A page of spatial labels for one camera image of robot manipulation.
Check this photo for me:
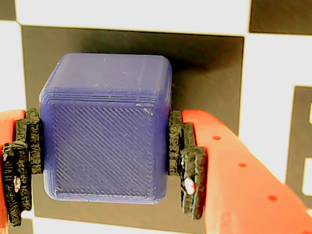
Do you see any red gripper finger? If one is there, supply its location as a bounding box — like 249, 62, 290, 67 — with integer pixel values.
0, 108, 45, 234
165, 109, 312, 234

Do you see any blue cube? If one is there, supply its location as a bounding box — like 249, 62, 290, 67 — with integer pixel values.
38, 53, 173, 205

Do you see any black white marker checkerboard mat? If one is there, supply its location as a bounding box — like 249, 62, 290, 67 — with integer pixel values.
0, 0, 312, 234

